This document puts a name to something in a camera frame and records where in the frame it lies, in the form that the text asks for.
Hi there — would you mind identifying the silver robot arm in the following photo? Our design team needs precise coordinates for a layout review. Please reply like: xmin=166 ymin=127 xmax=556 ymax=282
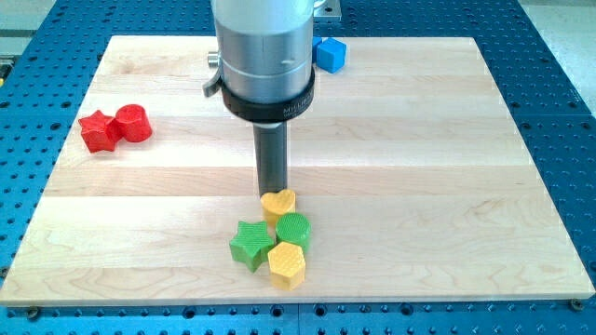
xmin=203 ymin=0 xmax=316 ymax=194

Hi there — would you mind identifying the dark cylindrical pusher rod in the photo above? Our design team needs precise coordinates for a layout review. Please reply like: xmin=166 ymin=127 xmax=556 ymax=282
xmin=253 ymin=122 xmax=288 ymax=195

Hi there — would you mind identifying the green cylinder block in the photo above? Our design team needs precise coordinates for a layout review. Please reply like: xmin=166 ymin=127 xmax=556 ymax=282
xmin=276 ymin=212 xmax=312 ymax=253

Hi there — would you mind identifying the red cylinder block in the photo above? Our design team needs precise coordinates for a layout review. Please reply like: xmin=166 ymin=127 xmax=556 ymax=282
xmin=115 ymin=104 xmax=153 ymax=142

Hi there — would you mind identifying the yellow hexagon block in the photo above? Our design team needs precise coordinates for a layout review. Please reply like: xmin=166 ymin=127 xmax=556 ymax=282
xmin=267 ymin=242 xmax=306 ymax=290

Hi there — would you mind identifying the yellow heart block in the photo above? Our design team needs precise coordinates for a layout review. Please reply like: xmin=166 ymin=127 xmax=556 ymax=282
xmin=261 ymin=189 xmax=296 ymax=227

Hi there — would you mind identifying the blue block behind arm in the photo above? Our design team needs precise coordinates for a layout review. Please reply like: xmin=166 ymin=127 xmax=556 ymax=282
xmin=311 ymin=35 xmax=322 ymax=64

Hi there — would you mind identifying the red star block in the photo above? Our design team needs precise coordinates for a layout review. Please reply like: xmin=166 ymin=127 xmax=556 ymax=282
xmin=78 ymin=110 xmax=122 ymax=153

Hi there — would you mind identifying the green star block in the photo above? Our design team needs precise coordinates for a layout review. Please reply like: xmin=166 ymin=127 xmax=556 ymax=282
xmin=229 ymin=221 xmax=275 ymax=273

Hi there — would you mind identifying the blue cube block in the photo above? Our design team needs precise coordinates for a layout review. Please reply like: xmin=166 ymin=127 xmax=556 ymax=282
xmin=316 ymin=38 xmax=347 ymax=74

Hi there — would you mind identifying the wooden board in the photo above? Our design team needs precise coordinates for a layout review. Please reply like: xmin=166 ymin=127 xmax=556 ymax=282
xmin=1 ymin=36 xmax=594 ymax=307

